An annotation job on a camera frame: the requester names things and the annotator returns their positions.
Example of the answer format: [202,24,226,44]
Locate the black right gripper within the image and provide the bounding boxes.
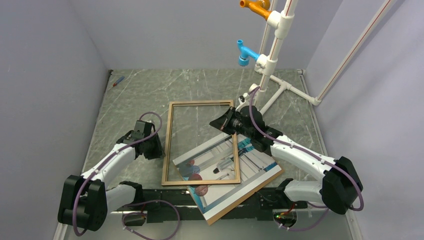
[209,106,254,139]

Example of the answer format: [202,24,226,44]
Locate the light wooden picture frame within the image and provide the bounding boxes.
[161,99,241,187]

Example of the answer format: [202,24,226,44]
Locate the photo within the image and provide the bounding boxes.
[187,135,284,225]

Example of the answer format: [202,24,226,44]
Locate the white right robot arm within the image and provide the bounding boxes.
[209,106,365,215]

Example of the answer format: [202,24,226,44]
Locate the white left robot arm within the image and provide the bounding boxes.
[57,120,164,236]

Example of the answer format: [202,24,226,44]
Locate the blue pipe fitting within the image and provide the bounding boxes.
[237,39,260,67]

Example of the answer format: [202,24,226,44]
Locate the blue red screwdriver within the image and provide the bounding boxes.
[112,76,125,88]

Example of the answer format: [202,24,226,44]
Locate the white pvc pipe stand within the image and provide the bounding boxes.
[243,0,398,115]

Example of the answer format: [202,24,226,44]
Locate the orange pipe fitting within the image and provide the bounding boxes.
[239,0,271,20]

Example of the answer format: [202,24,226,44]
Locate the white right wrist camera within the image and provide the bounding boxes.
[235,92,252,112]

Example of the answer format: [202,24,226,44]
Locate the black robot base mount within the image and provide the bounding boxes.
[74,178,352,229]

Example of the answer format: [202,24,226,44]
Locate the aluminium table edge rail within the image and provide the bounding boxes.
[297,69,329,156]

